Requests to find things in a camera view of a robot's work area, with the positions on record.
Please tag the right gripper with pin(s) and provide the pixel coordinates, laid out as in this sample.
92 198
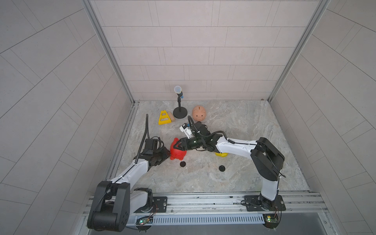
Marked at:
184 140

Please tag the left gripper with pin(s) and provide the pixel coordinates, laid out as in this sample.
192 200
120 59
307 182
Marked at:
165 154

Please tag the red piggy bank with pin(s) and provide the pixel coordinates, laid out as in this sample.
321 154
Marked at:
175 153

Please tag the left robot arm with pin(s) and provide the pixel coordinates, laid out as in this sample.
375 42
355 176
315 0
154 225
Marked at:
115 200

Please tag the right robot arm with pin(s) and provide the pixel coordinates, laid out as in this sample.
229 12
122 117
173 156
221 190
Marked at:
267 159

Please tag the pink piggy bank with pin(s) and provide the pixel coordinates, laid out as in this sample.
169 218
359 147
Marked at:
199 113

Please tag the yellow piggy bank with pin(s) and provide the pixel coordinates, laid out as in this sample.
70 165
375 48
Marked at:
221 154

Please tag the small wooden block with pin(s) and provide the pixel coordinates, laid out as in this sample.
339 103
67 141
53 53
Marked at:
171 116

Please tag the black microphone stand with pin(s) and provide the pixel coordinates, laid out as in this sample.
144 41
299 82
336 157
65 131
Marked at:
179 112

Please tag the yellow triangular block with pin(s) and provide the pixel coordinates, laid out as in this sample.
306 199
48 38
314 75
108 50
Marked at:
164 118

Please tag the black plug near yellow pig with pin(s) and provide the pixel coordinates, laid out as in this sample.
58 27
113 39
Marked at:
222 168

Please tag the left circuit board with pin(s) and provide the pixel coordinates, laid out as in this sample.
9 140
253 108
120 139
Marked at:
144 221

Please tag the circuit board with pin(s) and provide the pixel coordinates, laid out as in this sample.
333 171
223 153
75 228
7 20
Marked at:
144 221
271 221

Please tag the right circuit board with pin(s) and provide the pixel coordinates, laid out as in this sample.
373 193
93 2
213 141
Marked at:
271 221

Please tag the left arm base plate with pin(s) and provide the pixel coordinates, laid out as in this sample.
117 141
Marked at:
155 204

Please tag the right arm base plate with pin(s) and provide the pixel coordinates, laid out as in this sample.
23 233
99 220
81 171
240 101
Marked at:
260 203

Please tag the aluminium mounting rail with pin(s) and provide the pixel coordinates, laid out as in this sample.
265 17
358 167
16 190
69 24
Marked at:
230 203

